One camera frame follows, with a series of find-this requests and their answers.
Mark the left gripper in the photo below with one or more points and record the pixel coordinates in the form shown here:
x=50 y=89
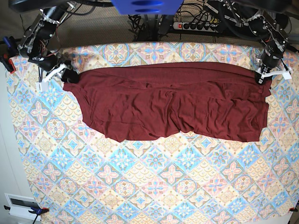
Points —
x=270 y=58

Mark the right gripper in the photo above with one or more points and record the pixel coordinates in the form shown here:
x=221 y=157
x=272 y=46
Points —
x=48 y=64

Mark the dark red t-shirt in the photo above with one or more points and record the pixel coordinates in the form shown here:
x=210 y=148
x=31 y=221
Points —
x=148 y=102

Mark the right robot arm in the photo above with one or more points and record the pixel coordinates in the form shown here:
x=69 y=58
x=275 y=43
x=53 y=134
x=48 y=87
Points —
x=34 y=43

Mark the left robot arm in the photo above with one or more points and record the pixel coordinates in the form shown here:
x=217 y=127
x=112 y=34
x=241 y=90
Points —
x=261 y=21

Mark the red black clamp left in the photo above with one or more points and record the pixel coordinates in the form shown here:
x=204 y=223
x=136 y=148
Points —
x=7 y=62

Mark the blue clamp upper left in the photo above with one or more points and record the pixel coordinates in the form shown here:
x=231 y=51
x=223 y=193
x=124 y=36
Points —
x=11 y=45

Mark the white power strip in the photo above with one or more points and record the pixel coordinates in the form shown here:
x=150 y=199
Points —
x=185 y=26

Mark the patterned tablecloth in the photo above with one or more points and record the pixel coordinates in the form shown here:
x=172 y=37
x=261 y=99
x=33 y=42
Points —
x=82 y=177

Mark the orange clamp bottom right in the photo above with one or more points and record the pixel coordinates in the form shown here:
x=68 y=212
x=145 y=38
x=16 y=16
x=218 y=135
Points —
x=293 y=210

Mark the blue orange clamp bottom left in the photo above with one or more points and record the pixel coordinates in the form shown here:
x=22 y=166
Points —
x=26 y=212

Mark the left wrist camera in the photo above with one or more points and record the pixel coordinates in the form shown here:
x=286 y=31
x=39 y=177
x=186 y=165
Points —
x=287 y=74

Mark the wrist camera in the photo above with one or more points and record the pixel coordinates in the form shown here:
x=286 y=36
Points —
x=287 y=74
x=42 y=86

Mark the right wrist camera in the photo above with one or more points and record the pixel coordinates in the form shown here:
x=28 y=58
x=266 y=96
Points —
x=42 y=86

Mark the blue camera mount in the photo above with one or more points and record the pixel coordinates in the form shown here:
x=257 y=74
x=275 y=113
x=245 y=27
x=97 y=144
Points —
x=167 y=7

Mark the white wall outlet box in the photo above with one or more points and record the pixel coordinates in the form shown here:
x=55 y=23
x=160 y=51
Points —
x=20 y=201

